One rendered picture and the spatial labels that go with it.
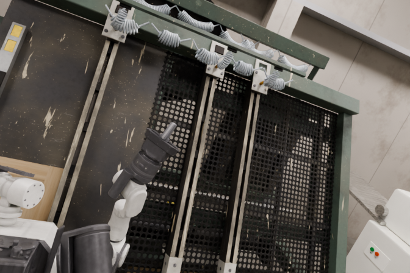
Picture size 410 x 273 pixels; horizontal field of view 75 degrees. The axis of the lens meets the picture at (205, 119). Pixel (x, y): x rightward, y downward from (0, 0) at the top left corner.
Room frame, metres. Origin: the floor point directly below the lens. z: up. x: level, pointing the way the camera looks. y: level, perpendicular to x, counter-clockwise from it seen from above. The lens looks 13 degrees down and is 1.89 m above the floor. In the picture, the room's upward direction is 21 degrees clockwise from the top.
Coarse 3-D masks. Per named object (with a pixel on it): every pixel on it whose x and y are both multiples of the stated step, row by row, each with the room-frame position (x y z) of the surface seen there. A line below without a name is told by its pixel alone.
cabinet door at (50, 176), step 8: (0, 160) 0.91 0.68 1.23; (8, 160) 0.92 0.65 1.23; (16, 160) 0.94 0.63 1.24; (16, 168) 0.92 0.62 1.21; (24, 168) 0.94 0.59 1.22; (32, 168) 0.95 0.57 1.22; (40, 168) 0.96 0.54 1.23; (48, 168) 0.97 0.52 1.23; (56, 168) 0.98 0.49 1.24; (16, 176) 0.92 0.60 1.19; (24, 176) 0.93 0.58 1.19; (40, 176) 0.95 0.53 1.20; (48, 176) 0.96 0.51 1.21; (56, 176) 0.97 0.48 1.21; (48, 184) 0.95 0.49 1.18; (56, 184) 0.96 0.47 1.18; (48, 192) 0.94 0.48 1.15; (40, 200) 0.92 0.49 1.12; (48, 200) 0.93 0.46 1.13; (24, 208) 0.88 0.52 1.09; (32, 208) 0.90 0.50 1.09; (40, 208) 0.90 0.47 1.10; (48, 208) 0.92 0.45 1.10; (24, 216) 0.87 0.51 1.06; (32, 216) 0.88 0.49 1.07; (40, 216) 0.89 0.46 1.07
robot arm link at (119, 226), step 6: (114, 216) 0.78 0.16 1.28; (108, 222) 0.81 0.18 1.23; (114, 222) 0.78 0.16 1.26; (120, 222) 0.78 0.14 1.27; (126, 222) 0.80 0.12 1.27; (114, 228) 0.78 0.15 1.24; (120, 228) 0.79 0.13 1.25; (126, 228) 0.81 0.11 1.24; (114, 234) 0.78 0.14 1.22; (120, 234) 0.79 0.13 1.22; (114, 240) 0.79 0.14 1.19; (120, 240) 0.80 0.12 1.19; (114, 246) 0.78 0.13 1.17; (120, 246) 0.79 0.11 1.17
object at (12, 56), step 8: (16, 24) 1.12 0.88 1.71; (8, 32) 1.09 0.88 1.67; (24, 32) 1.13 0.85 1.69; (16, 40) 1.09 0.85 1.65; (16, 48) 1.08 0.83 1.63; (0, 56) 1.04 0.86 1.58; (8, 56) 1.05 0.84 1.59; (16, 56) 1.09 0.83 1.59; (0, 64) 1.03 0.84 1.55; (8, 64) 1.04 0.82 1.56; (8, 72) 1.04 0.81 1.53; (0, 88) 1.00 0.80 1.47; (0, 96) 1.01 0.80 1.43
